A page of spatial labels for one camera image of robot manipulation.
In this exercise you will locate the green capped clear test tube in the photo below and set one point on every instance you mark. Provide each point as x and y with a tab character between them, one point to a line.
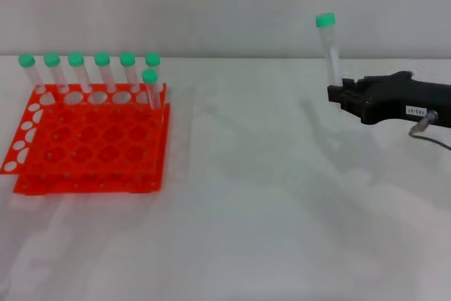
27	60
149	75
76	59
52	60
153	59
326	20
128	59
102	59

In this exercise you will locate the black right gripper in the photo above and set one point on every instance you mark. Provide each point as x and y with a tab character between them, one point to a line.
394	98

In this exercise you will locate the orange plastic test tube rack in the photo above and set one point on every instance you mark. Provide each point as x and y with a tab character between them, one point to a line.
105	146

